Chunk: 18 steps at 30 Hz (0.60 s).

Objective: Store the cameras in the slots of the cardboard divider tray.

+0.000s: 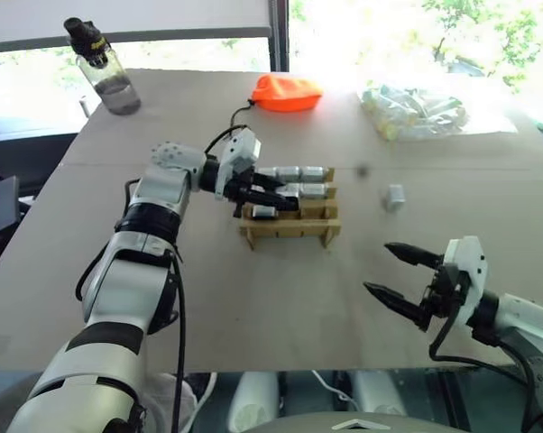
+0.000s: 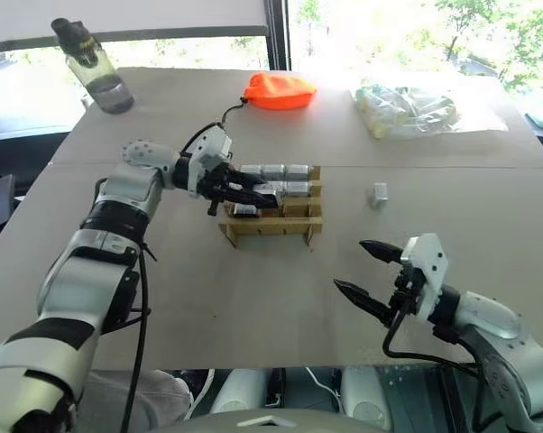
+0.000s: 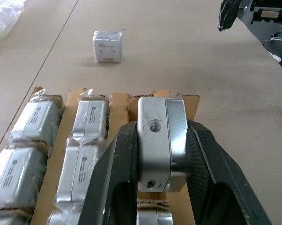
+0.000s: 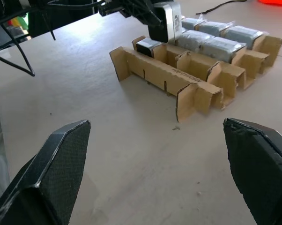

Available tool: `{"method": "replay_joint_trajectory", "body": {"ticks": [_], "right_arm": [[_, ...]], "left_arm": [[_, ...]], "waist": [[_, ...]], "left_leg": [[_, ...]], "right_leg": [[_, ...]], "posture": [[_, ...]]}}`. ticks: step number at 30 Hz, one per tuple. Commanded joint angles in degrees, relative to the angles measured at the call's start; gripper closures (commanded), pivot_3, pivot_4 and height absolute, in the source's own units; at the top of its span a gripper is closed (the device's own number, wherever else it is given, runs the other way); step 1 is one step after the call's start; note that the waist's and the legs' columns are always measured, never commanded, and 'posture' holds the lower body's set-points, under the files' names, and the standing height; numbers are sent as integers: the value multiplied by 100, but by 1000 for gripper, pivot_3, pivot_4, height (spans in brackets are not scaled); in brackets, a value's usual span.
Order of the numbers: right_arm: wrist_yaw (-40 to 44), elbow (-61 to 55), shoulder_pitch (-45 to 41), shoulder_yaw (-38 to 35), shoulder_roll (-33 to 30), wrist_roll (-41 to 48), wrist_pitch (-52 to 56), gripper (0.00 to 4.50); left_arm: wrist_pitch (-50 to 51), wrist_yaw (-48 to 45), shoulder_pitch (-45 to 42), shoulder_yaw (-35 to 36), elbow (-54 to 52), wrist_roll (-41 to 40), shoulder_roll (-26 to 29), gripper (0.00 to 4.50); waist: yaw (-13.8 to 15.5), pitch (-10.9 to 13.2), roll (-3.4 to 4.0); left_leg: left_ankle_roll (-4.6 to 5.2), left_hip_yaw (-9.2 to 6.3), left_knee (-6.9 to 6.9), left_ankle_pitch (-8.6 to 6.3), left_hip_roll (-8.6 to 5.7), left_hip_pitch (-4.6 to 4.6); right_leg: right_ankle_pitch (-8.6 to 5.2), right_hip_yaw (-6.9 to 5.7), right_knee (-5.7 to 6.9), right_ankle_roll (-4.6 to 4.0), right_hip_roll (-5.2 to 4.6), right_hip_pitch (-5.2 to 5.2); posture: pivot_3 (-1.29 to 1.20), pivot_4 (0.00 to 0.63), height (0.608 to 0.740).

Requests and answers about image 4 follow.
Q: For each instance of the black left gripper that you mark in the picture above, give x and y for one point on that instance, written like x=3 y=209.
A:
x=124 y=8

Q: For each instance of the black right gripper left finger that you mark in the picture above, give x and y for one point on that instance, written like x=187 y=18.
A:
x=61 y=168

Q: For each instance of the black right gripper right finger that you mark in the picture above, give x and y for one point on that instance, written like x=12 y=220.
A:
x=255 y=164

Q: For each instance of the brown cardboard divider tray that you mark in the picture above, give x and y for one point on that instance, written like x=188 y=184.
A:
x=197 y=77

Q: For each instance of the red orange object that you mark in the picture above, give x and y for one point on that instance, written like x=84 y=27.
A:
x=275 y=2

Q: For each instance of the green yellow red object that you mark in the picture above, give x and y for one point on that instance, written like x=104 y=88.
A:
x=18 y=23

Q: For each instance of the plastic wrapped grey camera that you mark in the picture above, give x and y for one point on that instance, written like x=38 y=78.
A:
x=245 y=35
x=190 y=23
x=192 y=39
x=212 y=28
x=221 y=49

